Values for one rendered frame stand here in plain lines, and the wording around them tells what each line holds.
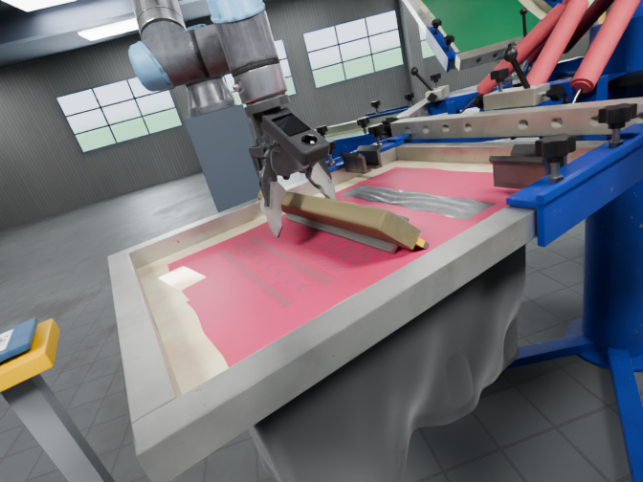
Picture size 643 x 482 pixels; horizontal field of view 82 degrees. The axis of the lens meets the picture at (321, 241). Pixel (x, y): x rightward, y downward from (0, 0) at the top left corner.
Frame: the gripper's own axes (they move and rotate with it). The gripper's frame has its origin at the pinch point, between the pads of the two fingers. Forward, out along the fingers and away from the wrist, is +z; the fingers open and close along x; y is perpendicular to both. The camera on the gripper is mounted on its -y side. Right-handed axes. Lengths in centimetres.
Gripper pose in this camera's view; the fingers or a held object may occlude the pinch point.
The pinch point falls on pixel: (308, 221)
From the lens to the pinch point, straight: 62.9
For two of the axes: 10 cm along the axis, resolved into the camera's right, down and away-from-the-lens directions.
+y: -5.1, -1.9, 8.4
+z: 2.7, 8.9, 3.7
